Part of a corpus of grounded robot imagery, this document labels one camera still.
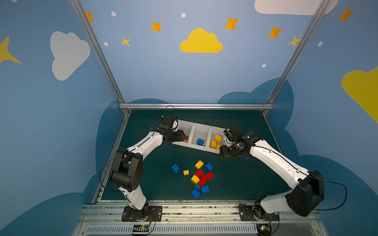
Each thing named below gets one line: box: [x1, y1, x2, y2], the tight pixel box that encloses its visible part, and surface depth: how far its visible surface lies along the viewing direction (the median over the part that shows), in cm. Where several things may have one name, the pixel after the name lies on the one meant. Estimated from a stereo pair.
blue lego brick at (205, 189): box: [201, 185, 211, 194], surface depth 84 cm
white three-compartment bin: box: [172, 118, 229, 154], surface depth 103 cm
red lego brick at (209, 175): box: [205, 171, 215, 180], surface depth 88 cm
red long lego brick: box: [198, 174, 208, 187], surface depth 86 cm
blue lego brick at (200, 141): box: [196, 138, 205, 146], surface depth 103 cm
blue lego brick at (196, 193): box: [190, 188, 201, 199], surface depth 82 cm
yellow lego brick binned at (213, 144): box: [211, 140, 217, 149], surface depth 101 cm
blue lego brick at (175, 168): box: [171, 163, 180, 174], surface depth 90 cm
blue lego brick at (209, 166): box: [205, 162, 214, 171], surface depth 92 cm
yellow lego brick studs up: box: [194, 159, 205, 170], surface depth 92 cm
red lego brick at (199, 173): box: [194, 169, 204, 177], surface depth 89 cm
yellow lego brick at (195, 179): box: [190, 174, 200, 184], surface depth 86 cm
